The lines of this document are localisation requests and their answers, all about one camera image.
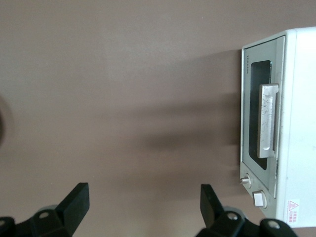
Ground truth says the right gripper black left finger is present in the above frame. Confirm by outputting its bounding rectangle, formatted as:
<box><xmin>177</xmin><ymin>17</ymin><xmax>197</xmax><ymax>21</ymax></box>
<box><xmin>14</xmin><ymin>182</ymin><xmax>90</xmax><ymax>237</ymax></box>

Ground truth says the small silver oven knob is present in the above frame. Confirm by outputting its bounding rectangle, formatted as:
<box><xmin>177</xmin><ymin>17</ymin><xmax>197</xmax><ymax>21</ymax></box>
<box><xmin>239</xmin><ymin>174</ymin><xmax>252</xmax><ymax>186</ymax></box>

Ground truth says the large white oven knob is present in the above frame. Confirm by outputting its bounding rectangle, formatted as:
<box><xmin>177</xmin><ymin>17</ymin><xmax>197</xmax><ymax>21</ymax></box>
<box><xmin>252</xmin><ymin>190</ymin><xmax>267</xmax><ymax>208</ymax></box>

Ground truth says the oven door with silver handle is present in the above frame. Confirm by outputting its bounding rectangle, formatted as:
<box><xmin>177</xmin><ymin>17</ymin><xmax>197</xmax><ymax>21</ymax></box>
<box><xmin>239</xmin><ymin>37</ymin><xmax>286</xmax><ymax>178</ymax></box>

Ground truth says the red warning sticker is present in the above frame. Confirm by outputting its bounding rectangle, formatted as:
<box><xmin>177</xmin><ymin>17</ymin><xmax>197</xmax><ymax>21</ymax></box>
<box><xmin>286</xmin><ymin>199</ymin><xmax>300</xmax><ymax>223</ymax></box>

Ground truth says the white toaster oven body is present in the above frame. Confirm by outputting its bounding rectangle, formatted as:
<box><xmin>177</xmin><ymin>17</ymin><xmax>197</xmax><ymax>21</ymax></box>
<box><xmin>238</xmin><ymin>27</ymin><xmax>316</xmax><ymax>229</ymax></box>

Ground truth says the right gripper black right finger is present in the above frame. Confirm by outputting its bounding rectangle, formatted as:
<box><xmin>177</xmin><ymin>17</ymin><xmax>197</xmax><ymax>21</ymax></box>
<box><xmin>197</xmin><ymin>184</ymin><xmax>262</xmax><ymax>237</ymax></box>

